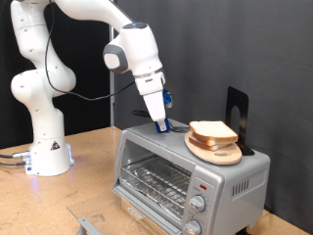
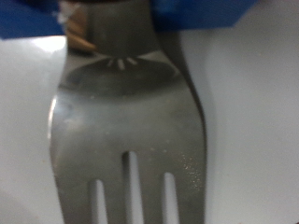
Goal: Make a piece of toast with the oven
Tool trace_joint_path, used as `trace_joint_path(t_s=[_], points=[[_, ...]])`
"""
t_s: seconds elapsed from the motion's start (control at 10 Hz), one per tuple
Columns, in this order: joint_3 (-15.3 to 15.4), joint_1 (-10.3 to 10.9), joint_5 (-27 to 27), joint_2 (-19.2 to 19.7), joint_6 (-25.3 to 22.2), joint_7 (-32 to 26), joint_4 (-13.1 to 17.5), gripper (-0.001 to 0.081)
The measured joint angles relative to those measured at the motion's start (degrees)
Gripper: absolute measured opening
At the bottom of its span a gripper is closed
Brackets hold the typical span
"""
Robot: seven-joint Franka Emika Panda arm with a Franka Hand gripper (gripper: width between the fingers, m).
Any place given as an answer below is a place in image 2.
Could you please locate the metal fork with blue block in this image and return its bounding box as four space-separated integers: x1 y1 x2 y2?
0 0 260 224

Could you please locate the silver toaster oven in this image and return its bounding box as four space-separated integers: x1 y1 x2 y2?
0 18 299 224

